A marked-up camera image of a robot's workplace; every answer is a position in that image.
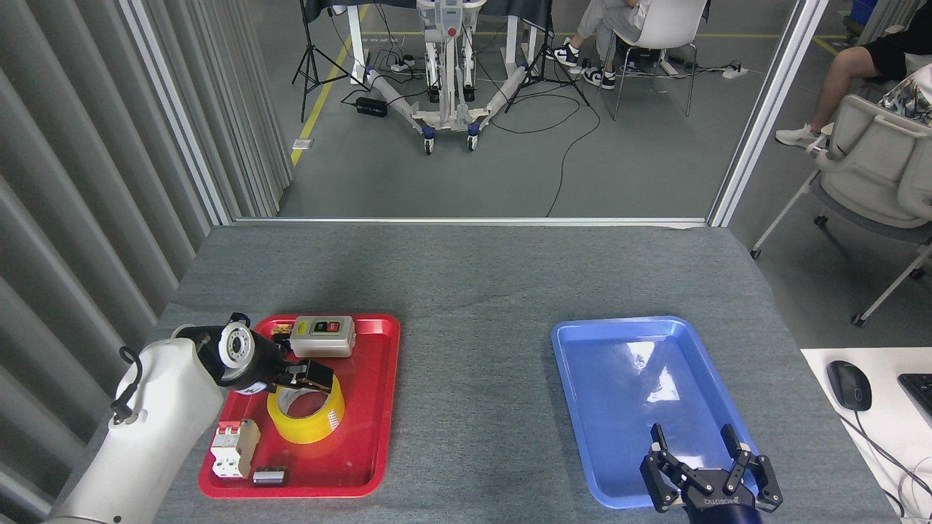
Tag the black keyboard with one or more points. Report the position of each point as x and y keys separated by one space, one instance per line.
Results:
x=919 y=393

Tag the small silver metal block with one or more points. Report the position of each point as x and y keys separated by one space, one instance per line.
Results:
x=269 y=477

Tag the floor socket plate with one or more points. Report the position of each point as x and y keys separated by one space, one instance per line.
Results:
x=302 y=144

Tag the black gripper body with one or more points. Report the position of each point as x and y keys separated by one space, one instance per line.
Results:
x=271 y=364
x=721 y=506

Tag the white desk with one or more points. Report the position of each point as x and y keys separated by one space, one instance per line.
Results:
x=888 y=437

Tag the white plastic chair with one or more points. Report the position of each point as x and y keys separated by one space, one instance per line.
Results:
x=666 y=25

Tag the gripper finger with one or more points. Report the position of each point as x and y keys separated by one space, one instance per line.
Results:
x=317 y=371
x=662 y=477
x=306 y=387
x=763 y=480

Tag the black power adapter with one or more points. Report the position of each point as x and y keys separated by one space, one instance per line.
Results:
x=371 y=107

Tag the grey two-button switch box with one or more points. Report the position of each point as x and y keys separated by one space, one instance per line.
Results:
x=324 y=342

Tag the grey office chair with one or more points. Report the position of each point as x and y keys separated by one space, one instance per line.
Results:
x=874 y=167

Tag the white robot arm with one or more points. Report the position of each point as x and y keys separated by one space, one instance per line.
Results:
x=160 y=422

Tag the person in black shorts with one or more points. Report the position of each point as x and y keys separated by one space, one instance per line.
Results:
x=837 y=87

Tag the blue plastic tray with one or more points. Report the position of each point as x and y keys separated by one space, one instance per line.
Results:
x=619 y=393

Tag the silver frame rail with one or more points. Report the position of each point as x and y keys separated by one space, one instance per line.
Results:
x=473 y=221

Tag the yellow tape roll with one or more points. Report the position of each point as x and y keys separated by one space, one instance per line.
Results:
x=298 y=429

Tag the patterned cushion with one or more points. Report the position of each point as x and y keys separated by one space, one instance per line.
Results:
x=910 y=98

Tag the silver frame post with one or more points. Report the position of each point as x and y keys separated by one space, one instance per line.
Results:
x=175 y=109
x=764 y=116

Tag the person on white chair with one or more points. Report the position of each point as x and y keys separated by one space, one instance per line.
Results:
x=601 y=22

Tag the white wheeled stand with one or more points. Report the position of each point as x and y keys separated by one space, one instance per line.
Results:
x=451 y=109

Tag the black computer mouse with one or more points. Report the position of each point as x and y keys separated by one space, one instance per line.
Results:
x=849 y=386

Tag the blue bin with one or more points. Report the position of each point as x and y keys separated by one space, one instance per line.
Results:
x=863 y=14

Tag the red plastic tray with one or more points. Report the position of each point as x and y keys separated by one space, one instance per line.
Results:
x=364 y=437

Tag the white circuit breaker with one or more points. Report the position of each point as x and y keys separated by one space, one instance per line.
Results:
x=233 y=451

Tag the white power strip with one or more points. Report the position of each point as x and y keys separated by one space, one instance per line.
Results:
x=734 y=72
x=400 y=67

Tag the black tripod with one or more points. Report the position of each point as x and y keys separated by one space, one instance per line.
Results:
x=312 y=58
x=542 y=69

